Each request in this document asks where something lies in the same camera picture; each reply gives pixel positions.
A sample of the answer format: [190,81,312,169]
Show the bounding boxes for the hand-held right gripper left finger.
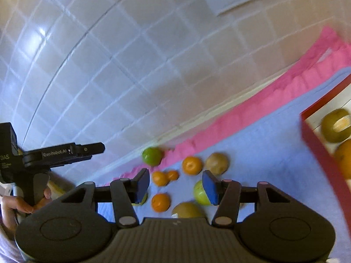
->
[62,168,151,228]

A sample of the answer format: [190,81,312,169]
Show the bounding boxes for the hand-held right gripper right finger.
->
[202,170,292,228]

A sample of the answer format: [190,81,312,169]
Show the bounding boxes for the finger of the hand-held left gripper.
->
[49,142,105,168]

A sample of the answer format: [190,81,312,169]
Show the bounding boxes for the green apple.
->
[193,180,213,206]
[132,193,149,206]
[141,147,163,166]

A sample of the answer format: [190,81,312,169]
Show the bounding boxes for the brown kiwi fruit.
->
[206,153,229,175]

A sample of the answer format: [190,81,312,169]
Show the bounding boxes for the kiwi fruit with sticker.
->
[171,201,206,219]
[321,109,351,143]

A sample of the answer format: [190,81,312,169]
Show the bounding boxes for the red cardboard box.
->
[300,73,351,250]

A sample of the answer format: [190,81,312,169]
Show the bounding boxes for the person's left hand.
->
[0,186,52,226]

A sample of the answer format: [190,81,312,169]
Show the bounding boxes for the blue quilted mat pink frill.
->
[49,26,351,263]

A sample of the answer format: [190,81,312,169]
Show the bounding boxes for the large orange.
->
[334,139,351,180]

